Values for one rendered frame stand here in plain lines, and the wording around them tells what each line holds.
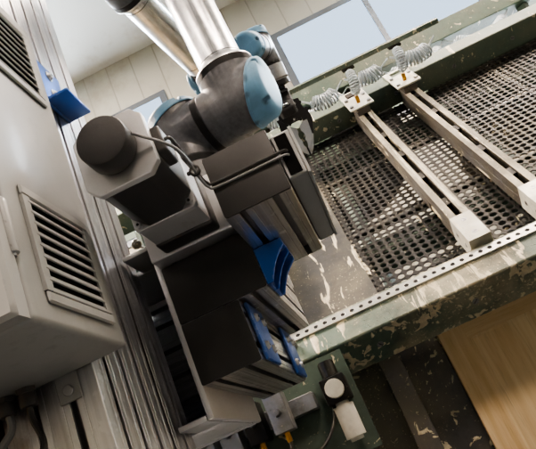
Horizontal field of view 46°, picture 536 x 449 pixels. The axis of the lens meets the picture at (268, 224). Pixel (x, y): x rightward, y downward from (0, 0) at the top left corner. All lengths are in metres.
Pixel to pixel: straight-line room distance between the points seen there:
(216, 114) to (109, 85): 3.97
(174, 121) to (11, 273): 0.66
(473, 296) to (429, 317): 0.12
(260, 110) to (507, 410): 1.07
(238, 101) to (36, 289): 0.63
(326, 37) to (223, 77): 3.58
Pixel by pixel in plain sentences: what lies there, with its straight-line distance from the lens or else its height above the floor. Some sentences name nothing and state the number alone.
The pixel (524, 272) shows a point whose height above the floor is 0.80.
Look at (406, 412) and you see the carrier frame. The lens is 1.76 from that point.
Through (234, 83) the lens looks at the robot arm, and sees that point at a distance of 1.13.
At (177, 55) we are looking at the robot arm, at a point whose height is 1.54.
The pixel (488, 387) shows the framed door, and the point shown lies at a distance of 1.81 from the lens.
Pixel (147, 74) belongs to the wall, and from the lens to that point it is 4.98.
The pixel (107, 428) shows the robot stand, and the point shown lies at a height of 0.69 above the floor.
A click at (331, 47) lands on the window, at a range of 4.64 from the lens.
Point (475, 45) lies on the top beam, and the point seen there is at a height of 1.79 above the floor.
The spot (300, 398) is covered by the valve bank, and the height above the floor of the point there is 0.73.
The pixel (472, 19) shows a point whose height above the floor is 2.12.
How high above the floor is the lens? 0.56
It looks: 22 degrees up
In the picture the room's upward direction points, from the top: 24 degrees counter-clockwise
